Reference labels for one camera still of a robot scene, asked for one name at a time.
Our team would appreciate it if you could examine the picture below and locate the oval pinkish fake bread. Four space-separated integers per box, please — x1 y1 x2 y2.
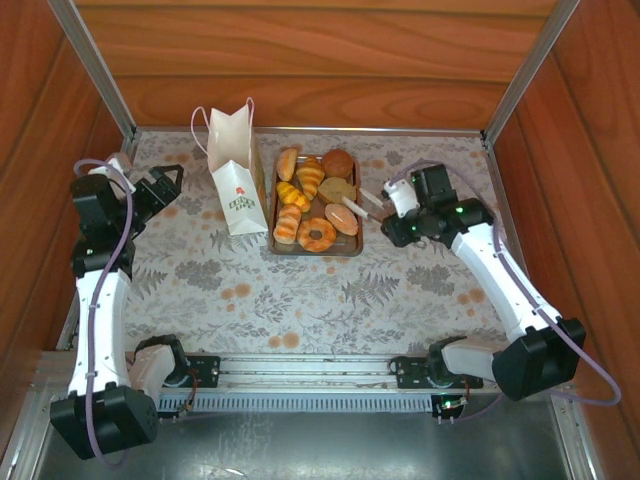
324 202 360 237

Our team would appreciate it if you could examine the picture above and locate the brown fake bread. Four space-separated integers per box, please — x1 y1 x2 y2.
317 176 357 206

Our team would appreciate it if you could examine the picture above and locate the round brown fake muffin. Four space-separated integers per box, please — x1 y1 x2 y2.
321 148 355 179

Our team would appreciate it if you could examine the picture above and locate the fake croissant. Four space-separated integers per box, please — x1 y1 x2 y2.
295 156 326 201

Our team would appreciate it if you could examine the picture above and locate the ring-shaped fake donut bread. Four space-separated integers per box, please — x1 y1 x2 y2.
296 217 338 253

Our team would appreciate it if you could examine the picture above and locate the white printed paper bag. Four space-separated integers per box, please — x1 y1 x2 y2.
191 96 270 236

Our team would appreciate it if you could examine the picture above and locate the yellow striped fake bread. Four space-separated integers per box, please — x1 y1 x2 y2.
276 180 311 214

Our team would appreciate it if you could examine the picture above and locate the braided fake bread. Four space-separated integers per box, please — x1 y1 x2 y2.
272 203 303 246

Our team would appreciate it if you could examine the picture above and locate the oval golden fake bun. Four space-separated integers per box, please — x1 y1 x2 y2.
276 147 300 182

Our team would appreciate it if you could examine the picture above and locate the brown rectangular tray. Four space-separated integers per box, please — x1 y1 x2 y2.
268 146 365 258

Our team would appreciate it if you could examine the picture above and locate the floral tablecloth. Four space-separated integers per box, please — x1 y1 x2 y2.
62 130 549 357

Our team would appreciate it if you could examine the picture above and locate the small board with green LED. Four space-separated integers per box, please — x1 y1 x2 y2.
431 393 471 426

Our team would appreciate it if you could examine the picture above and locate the grey metal sheet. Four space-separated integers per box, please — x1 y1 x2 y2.
29 394 584 480

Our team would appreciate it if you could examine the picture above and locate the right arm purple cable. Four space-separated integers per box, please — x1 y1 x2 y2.
394 159 623 421

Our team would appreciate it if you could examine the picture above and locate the aluminium frame post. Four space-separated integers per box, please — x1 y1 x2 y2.
481 0 582 145
47 0 138 142

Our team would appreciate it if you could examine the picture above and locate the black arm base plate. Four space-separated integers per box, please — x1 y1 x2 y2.
389 354 485 391
183 352 222 391

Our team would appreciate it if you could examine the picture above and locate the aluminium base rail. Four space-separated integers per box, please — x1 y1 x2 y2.
38 349 501 392

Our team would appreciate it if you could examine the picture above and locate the white slotted cable duct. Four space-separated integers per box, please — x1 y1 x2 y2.
158 392 434 414

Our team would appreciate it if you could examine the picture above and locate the thin red black wire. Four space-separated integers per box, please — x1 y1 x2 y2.
175 372 200 417

